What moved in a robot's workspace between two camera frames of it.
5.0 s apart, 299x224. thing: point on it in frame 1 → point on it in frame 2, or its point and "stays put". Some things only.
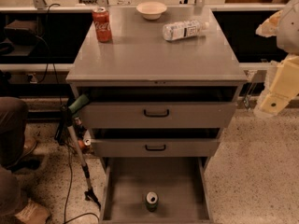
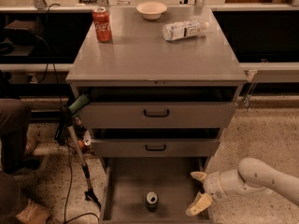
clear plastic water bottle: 183,29 stays put
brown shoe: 29,145 stays put
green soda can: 151,202 stays put
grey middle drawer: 155,142 stays put
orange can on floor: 83,143 stays put
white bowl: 151,9 stays put
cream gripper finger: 269,27 → 199,175
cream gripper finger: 281,86 → 202,202
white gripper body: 289,32 → 215,183
